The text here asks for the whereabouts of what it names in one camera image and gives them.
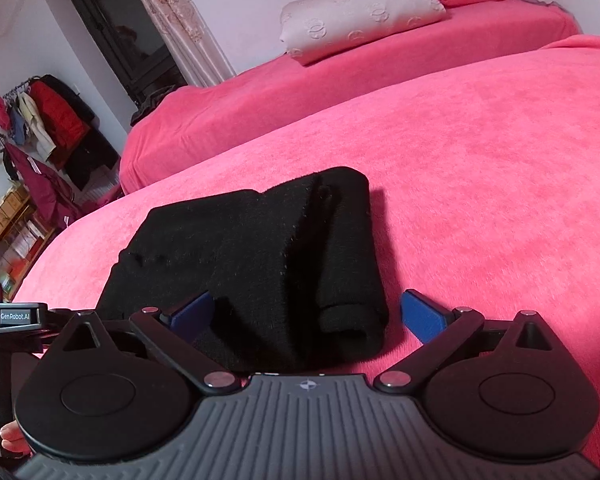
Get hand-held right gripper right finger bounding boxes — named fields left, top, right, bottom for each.
left=374, top=289, right=556, bottom=395

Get rack of hanging clothes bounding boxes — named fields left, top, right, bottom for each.
left=40, top=74, right=122, bottom=192

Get blue garment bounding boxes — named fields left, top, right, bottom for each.
left=9, top=104, right=35, bottom=144

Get beige lace curtain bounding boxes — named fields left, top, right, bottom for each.
left=120, top=0, right=236, bottom=86

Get maroon jacket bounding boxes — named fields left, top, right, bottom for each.
left=4, top=142, right=83, bottom=232

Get pink fleece blanket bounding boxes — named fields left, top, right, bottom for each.
left=12, top=35, right=600, bottom=466

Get black knit pants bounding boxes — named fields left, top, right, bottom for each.
left=96, top=166, right=390, bottom=373

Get pink covered bed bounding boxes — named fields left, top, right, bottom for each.
left=119, top=0, right=581, bottom=195

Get white embroidered pillow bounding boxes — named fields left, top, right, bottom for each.
left=279, top=0, right=447, bottom=67

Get dark crumpled cloth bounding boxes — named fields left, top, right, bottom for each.
left=131, top=89, right=181, bottom=127

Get person's left hand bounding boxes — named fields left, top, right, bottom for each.
left=0, top=421, right=33, bottom=457

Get wooden shelf with boxes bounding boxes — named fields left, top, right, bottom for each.
left=0, top=182, right=56, bottom=301

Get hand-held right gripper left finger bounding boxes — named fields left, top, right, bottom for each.
left=60, top=291, right=242, bottom=395

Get red jacket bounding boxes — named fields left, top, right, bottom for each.
left=30, top=80, right=92, bottom=171

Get cream shirt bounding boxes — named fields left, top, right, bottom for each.
left=17, top=92, right=57, bottom=161

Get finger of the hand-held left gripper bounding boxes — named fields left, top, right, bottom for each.
left=47, top=309, right=76, bottom=335

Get dark framed window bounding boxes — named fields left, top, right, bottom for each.
left=62, top=0, right=188, bottom=101

